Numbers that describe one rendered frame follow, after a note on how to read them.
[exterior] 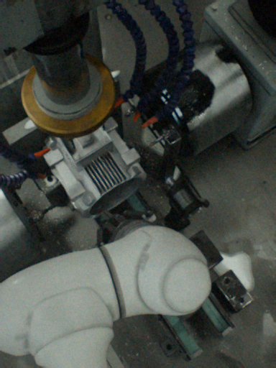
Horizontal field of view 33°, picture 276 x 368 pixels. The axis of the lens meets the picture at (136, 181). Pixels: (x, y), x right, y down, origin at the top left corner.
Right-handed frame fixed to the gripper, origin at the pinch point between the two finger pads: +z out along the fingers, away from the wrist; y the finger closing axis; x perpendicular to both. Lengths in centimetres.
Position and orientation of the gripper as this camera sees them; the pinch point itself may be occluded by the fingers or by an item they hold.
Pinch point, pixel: (110, 221)
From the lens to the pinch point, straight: 97.5
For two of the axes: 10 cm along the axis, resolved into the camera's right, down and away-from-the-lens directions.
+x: 4.9, 8.4, 2.5
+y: -8.3, 5.3, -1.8
